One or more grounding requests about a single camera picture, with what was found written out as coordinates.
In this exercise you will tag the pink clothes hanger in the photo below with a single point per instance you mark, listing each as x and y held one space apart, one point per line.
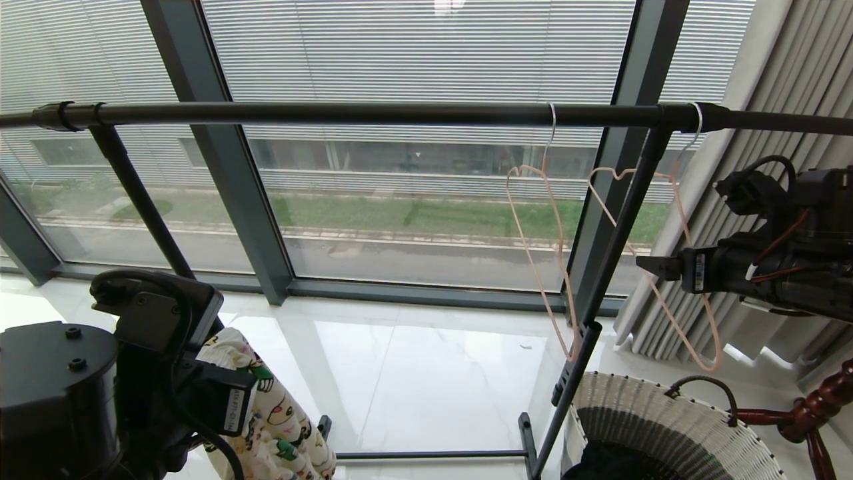
720 346
552 123

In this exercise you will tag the window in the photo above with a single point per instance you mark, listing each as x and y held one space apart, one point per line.
413 66

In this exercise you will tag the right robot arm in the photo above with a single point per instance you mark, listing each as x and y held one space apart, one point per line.
826 200

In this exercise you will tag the white laundry basket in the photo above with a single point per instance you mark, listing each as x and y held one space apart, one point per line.
700 426

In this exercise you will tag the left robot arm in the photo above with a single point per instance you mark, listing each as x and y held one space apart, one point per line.
53 400

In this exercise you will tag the brown wooden stand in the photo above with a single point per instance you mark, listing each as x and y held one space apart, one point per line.
820 400

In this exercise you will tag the cream printed garment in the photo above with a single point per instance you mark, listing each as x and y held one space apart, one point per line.
286 433

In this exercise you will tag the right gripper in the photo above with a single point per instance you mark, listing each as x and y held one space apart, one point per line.
730 263

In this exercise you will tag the black clothes rack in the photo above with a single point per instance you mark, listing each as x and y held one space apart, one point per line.
333 113

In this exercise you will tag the black garment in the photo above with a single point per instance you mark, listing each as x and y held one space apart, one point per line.
613 463

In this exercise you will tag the beige curtain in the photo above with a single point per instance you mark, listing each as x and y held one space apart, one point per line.
786 100

